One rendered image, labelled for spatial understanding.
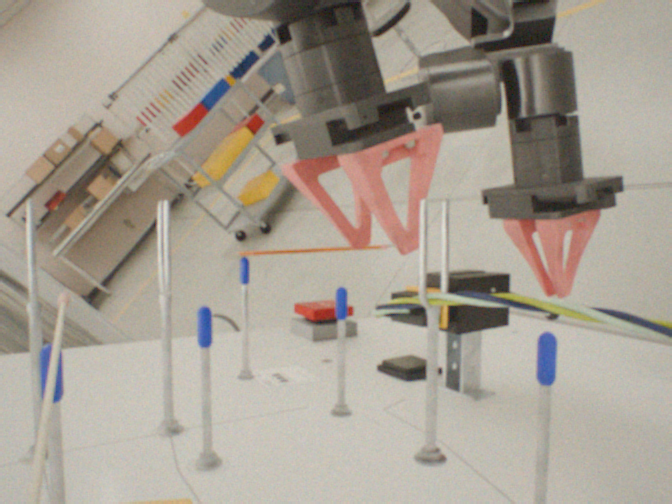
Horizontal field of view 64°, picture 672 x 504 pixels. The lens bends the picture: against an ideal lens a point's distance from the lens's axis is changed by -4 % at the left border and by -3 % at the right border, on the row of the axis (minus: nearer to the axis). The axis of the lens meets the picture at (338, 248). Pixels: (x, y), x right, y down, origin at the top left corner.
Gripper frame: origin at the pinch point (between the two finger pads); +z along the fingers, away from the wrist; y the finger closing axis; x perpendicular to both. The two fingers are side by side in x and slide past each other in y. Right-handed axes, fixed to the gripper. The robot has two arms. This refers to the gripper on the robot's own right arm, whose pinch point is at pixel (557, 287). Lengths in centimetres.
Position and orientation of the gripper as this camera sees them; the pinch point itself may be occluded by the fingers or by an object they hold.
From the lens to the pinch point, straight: 51.3
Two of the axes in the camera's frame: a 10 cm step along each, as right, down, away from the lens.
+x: 8.2, -2.0, 5.4
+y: 5.6, 0.4, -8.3
